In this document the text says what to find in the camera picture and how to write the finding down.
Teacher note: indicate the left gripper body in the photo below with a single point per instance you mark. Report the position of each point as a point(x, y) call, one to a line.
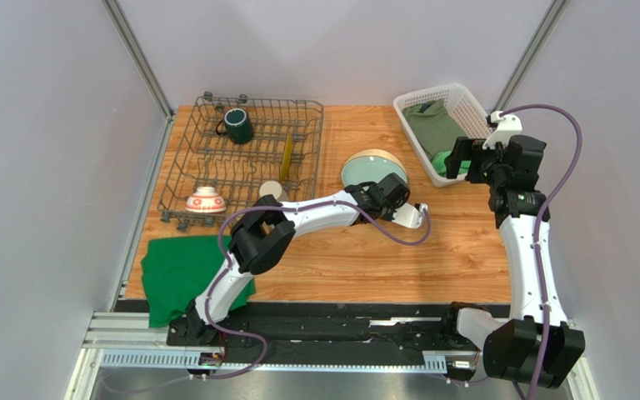
point(387, 212)

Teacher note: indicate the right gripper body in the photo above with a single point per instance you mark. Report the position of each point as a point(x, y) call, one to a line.
point(469, 160)

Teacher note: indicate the light blue flower plate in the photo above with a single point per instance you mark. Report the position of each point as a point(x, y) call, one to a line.
point(371, 166)

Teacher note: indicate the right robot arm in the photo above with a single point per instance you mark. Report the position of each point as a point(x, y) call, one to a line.
point(536, 337)

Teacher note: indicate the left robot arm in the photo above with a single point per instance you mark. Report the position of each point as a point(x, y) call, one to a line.
point(261, 235)

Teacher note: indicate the white plastic basket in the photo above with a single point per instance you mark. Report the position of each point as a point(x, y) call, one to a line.
point(465, 110)

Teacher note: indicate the olive green folded cloth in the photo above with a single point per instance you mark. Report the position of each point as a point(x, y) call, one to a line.
point(433, 127)

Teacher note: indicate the yellow patterned plate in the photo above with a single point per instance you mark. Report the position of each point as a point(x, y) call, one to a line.
point(286, 159)

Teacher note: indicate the beige cup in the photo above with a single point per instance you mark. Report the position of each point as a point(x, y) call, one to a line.
point(274, 189)

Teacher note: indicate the dark green mug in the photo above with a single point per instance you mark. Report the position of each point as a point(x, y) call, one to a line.
point(236, 125)

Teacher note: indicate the red white patterned bowl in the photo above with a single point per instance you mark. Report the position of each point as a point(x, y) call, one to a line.
point(205, 199)

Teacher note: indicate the dark green cloth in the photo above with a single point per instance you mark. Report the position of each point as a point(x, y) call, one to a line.
point(175, 271)

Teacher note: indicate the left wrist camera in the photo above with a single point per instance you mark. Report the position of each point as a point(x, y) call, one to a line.
point(410, 216)

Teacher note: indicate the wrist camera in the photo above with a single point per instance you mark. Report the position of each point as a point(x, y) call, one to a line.
point(504, 127)
point(410, 216)

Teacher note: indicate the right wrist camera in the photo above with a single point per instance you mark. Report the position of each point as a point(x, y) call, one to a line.
point(504, 127)

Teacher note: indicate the right aluminium frame post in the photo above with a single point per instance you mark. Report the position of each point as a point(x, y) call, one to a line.
point(549, 21)

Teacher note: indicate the aluminium frame post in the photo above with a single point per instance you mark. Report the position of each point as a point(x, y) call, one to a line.
point(549, 21)
point(125, 30)

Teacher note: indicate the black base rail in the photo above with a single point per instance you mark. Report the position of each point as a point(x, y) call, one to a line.
point(326, 333)

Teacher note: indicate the grey wire dish rack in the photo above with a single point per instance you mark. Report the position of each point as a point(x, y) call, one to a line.
point(202, 158)

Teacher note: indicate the left aluminium frame post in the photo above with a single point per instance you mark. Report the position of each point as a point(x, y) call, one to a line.
point(125, 30)

